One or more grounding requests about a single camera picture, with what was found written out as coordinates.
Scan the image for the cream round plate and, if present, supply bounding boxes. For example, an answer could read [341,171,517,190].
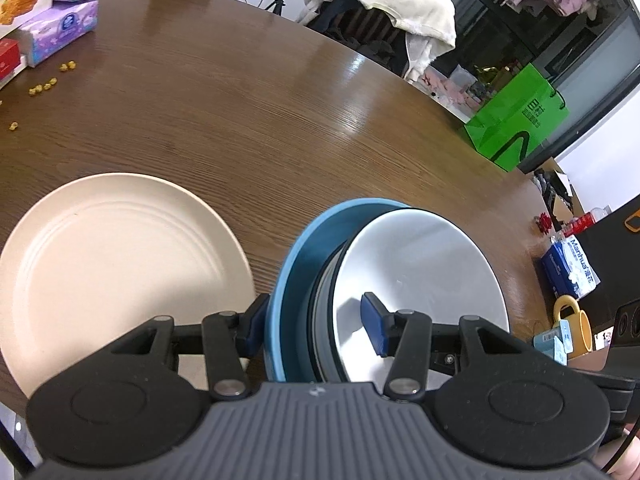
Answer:
[0,172,257,398]

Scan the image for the yellow mug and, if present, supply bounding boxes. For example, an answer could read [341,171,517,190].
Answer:
[552,294,593,358]

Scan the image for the black framed glass sliding door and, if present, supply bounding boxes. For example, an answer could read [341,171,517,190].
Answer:
[425,0,640,161]

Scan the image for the blue bowl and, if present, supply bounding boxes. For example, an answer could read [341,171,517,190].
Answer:
[263,198,416,383]

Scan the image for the dark wooden chair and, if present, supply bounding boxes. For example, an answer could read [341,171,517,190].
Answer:
[340,2,406,48]

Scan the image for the person's right hand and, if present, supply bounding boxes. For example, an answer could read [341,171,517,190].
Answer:
[595,425,640,480]

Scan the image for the cardboard box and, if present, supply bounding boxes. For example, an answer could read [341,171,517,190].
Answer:
[532,157,588,233]

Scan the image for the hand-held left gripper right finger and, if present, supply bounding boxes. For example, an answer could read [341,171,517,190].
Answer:
[361,292,531,401]

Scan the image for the red box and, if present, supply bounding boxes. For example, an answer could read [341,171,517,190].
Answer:
[0,37,22,88]

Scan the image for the purple floral tissue pack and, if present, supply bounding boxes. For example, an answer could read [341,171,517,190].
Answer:
[20,0,100,68]

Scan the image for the plastic bottle red label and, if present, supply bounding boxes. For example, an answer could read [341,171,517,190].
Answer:
[557,205,613,236]

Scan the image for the blue white tissue pack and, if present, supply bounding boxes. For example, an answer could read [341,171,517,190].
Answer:
[540,234,601,298]

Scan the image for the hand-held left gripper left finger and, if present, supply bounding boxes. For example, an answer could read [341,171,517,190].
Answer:
[112,295,271,401]

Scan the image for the dark clothing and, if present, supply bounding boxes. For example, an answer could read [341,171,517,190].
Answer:
[305,0,408,76]

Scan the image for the scattered yellow corn kernels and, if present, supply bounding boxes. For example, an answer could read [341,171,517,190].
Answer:
[0,60,78,131]

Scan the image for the green paper bag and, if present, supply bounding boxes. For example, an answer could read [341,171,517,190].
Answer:
[462,62,571,173]

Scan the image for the black paper bag orange tag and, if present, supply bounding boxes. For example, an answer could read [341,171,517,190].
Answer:
[575,205,640,356]

